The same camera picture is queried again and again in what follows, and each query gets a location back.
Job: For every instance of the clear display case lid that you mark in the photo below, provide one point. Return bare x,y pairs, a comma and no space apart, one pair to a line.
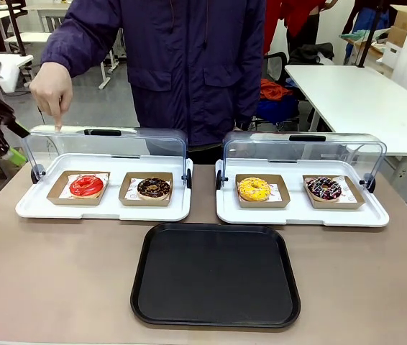
117,143
297,151

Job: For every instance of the person's left forearm purple sleeve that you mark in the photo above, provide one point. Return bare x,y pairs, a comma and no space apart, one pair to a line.
254,86

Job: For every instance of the person's right forearm purple sleeve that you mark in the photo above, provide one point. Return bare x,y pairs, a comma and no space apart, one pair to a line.
65,43

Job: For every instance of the cardboard tray under red donut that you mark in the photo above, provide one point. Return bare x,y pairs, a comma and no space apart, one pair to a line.
58,196

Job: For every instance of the red glazed donut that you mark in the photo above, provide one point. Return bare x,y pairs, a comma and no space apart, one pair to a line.
77,188

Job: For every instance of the cardboard tray under chocolate donut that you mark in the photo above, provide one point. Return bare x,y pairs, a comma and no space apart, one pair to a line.
126,196

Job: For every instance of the chocolate glazed donut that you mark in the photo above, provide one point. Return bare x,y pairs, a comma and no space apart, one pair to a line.
144,187

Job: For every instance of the yellow glazed donut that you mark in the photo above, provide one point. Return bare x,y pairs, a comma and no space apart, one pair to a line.
246,190

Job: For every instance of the black serving tray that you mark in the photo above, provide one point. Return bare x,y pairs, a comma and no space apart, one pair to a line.
214,276

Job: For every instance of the cardboard tray under yellow donut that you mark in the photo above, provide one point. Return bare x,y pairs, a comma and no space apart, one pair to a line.
282,197

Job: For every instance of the cardboard tray under purple donut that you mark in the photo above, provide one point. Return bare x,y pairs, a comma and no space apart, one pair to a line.
354,199

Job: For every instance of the person's right hand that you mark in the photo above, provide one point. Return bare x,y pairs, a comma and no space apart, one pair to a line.
50,91

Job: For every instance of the white display case base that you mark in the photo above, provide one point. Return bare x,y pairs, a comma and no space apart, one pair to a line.
110,212
297,217

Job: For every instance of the black pole stand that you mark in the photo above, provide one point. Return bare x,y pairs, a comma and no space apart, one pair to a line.
18,28

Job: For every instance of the white background desk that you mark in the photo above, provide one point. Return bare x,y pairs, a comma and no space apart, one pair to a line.
45,14

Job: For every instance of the person's torso purple jacket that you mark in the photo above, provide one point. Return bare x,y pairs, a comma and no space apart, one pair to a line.
189,64

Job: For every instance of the orange cloth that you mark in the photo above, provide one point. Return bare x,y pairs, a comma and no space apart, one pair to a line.
273,90

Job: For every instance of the black office chair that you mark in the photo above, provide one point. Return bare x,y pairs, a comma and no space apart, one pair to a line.
277,68

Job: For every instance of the person in red clothes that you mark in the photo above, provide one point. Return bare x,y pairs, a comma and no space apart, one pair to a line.
300,18

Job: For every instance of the large white table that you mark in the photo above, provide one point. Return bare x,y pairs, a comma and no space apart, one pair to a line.
361,104

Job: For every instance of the white storage box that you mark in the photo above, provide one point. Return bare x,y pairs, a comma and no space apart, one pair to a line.
393,54

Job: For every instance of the brown cardboard box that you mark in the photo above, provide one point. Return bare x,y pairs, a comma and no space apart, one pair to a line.
403,21

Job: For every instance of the white desk leg frame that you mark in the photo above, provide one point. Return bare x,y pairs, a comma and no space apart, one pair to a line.
107,68

